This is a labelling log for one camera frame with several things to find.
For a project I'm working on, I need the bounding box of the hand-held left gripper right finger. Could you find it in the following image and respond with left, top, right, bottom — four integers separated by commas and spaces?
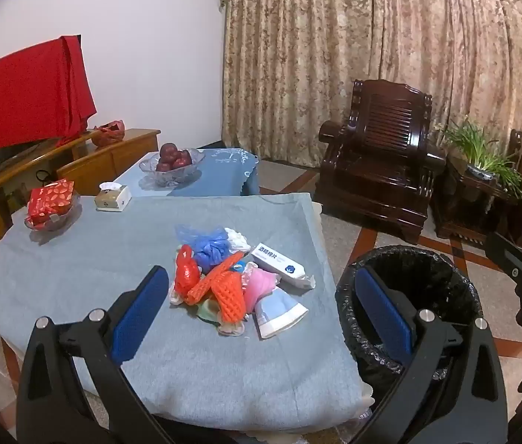
354, 267, 509, 444

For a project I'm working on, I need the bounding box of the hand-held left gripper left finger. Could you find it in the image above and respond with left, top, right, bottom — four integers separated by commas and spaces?
16, 266, 183, 444

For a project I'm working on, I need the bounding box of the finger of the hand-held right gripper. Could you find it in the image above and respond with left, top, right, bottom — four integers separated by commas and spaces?
485, 231, 522, 284

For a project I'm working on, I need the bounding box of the black-lined trash bin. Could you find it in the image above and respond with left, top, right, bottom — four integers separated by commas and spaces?
335, 244, 486, 399

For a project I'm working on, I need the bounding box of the blue plastic bag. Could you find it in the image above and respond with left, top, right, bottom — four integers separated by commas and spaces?
175, 224, 233, 275

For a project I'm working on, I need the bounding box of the white cardboard box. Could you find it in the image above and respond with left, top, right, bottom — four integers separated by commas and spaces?
249, 241, 316, 290

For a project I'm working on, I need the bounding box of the red plastic bag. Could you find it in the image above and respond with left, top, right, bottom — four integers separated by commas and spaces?
174, 244, 204, 297

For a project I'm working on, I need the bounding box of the green foam fruit net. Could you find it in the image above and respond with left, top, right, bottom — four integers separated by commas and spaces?
195, 298, 223, 323

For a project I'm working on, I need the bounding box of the dark wooden side table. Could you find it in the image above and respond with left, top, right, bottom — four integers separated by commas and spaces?
431, 154, 522, 243

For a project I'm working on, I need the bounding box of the orange foam fruit net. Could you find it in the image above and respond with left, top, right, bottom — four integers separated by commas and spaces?
209, 272, 249, 325
186, 256, 246, 305

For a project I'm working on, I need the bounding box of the potted green plant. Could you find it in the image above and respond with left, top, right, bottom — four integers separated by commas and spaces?
434, 117, 522, 201

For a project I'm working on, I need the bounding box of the white tissue box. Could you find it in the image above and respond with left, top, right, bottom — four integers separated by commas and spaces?
94, 182, 132, 212

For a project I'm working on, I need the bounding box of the crumpled white paper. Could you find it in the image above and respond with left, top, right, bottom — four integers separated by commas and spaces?
223, 227, 253, 254

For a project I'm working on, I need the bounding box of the pink foam fruit net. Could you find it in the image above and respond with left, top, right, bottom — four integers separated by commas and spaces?
241, 266, 281, 310

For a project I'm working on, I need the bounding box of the glass fruit bowl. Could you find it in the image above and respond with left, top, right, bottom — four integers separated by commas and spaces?
138, 148, 206, 190

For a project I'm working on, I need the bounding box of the red patterned gift box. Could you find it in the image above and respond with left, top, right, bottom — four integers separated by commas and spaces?
26, 179, 75, 223

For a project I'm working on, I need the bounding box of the wooden cabinet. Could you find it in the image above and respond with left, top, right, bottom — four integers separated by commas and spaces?
0, 128, 161, 329

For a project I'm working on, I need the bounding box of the blue tablecloth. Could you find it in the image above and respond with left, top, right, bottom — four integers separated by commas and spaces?
112, 147, 262, 199

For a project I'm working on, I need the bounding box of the red basket on cabinet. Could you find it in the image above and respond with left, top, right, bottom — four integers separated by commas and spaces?
91, 120, 127, 148

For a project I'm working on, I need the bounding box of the television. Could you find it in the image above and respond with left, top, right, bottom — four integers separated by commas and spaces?
0, 135, 60, 185

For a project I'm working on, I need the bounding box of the red cloth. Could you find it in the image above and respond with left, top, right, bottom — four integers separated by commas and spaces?
0, 34, 98, 159

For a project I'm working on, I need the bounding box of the beige patterned curtain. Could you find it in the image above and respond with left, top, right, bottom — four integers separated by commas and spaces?
220, 0, 522, 177

